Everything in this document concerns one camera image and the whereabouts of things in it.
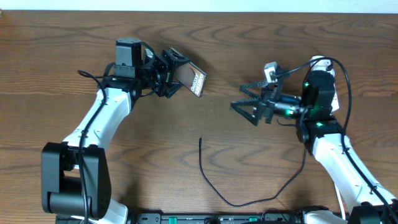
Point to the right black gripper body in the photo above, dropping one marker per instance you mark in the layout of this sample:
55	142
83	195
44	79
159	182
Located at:
268	102

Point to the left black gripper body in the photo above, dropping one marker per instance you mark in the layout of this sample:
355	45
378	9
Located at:
157	75

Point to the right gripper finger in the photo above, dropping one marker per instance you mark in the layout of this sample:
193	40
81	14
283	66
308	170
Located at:
247	109
249	88

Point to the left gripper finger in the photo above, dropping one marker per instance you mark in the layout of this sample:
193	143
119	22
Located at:
172	88
174	58

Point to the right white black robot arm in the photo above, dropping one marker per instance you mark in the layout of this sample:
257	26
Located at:
325	139

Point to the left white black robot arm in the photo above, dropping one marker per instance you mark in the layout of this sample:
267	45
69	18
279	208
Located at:
75	179

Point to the white power strip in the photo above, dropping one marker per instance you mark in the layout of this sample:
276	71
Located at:
327	66

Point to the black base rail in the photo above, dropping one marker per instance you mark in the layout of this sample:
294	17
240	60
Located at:
156	218

